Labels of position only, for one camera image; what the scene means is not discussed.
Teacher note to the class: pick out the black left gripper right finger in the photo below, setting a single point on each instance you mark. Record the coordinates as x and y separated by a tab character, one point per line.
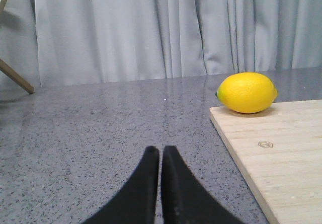
184	199

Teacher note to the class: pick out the light wooden cutting board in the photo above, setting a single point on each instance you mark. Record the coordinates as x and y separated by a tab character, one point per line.
278	152

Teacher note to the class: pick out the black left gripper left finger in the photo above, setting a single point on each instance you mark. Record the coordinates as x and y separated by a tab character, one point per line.
135	201

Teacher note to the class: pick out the grey curtain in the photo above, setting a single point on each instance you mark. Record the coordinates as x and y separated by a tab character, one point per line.
55	43

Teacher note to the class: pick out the yellow lemon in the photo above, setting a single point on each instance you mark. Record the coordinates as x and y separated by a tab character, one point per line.
247	92

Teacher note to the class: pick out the wooden stand frame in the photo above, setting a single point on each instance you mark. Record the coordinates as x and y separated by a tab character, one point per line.
11	73

